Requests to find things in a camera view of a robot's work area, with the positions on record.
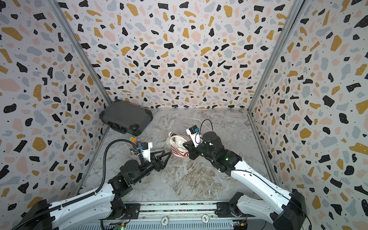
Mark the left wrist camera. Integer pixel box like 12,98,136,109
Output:
137,142,153,162

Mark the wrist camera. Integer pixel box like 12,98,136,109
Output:
186,125,203,148
137,142,153,162

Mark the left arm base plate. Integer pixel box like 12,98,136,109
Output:
104,203,141,220

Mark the black corrugated cable hose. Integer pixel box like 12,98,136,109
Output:
10,139,141,230

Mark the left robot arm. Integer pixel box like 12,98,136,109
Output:
14,150,172,230

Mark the white teddy bear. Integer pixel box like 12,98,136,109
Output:
169,134,190,154

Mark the clear bag of small toys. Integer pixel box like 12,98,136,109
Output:
129,136,143,157

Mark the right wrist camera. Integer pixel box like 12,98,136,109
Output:
186,125,203,148

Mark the red white striped sweater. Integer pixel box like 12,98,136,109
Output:
168,132,192,159

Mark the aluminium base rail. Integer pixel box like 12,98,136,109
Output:
72,201,275,230

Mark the dark grey hard case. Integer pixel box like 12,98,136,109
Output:
99,100,153,136

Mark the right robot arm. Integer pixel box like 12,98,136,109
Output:
183,126,308,230

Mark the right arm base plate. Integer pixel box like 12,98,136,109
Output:
215,192,255,218

